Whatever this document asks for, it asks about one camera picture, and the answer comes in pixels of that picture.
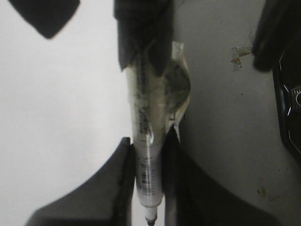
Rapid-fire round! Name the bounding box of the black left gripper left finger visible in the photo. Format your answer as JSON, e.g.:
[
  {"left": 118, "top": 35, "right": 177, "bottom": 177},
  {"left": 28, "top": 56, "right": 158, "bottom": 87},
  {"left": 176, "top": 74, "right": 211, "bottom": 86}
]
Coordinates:
[{"left": 26, "top": 137, "right": 135, "bottom": 226}]

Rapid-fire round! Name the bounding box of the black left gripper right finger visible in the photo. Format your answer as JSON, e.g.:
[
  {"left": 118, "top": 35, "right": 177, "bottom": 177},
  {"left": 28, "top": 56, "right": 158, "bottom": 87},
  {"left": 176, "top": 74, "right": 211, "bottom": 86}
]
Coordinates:
[{"left": 162, "top": 128, "right": 281, "bottom": 226}]

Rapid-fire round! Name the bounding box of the white whiteboard marker pen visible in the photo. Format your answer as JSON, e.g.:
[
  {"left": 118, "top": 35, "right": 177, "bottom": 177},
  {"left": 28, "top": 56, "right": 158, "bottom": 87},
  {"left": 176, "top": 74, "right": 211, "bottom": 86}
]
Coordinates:
[{"left": 125, "top": 42, "right": 166, "bottom": 226}]

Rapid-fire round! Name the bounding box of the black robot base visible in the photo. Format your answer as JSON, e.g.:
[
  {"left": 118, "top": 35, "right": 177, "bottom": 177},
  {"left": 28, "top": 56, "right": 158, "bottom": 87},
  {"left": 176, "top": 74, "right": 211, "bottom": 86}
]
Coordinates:
[{"left": 273, "top": 47, "right": 301, "bottom": 163}]

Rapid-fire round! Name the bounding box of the white glossy whiteboard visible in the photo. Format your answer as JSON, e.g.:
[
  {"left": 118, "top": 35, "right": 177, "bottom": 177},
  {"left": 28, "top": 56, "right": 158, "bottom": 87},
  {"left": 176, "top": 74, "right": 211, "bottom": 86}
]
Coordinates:
[{"left": 0, "top": 0, "right": 132, "bottom": 226}]

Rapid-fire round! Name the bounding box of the clear crumpled adhesive tape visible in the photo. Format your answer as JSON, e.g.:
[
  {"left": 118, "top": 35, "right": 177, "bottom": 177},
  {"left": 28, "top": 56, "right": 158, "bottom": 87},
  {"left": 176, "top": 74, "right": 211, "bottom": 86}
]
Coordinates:
[{"left": 164, "top": 41, "right": 191, "bottom": 140}]

